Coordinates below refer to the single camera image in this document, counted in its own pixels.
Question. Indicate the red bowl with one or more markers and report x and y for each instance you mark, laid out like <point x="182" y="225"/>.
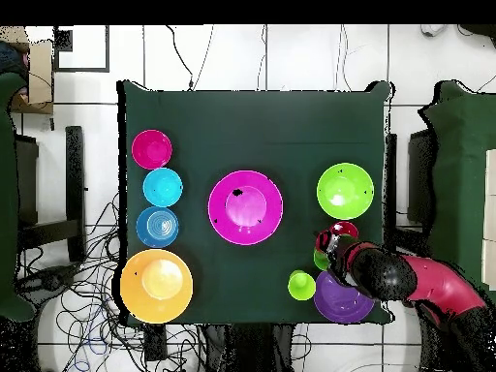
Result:
<point x="152" y="149"/>

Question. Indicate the translucent blue bowl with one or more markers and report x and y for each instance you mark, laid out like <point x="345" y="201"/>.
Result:
<point x="157" y="226"/>

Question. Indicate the dark grey pedestal leg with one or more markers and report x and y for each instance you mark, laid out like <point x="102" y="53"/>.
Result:
<point x="50" y="281"/>

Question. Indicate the dark green table cloth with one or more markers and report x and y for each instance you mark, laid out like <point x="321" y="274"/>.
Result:
<point x="7" y="193"/>
<point x="252" y="135"/>
<point x="465" y="155"/>

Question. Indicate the red cup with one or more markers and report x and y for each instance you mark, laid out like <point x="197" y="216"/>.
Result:
<point x="345" y="228"/>

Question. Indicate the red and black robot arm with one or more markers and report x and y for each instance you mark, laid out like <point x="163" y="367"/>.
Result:
<point x="438" y="283"/>

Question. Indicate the green bowl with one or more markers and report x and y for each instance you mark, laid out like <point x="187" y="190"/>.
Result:
<point x="345" y="192"/>

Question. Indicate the pink bowl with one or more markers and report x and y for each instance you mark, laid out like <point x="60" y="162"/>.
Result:
<point x="232" y="228"/>

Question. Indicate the black stand frame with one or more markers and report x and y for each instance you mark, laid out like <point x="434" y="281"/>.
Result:
<point x="75" y="174"/>
<point x="418" y="174"/>

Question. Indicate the purple bowl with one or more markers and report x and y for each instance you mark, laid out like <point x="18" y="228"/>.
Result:
<point x="337" y="306"/>

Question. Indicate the dark green cup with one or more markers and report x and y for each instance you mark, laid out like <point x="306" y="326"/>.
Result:
<point x="319" y="261"/>

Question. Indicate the orange bowl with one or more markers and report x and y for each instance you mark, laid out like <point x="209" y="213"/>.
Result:
<point x="155" y="308"/>

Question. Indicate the light green cup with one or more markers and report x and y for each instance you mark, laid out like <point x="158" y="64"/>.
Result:
<point x="301" y="286"/>

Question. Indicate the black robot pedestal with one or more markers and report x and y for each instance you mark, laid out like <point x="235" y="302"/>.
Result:
<point x="252" y="348"/>

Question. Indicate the cardboard box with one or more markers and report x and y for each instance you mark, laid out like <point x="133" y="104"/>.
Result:
<point x="40" y="77"/>

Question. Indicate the turquoise bowl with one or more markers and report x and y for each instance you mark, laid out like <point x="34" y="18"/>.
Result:
<point x="162" y="187"/>

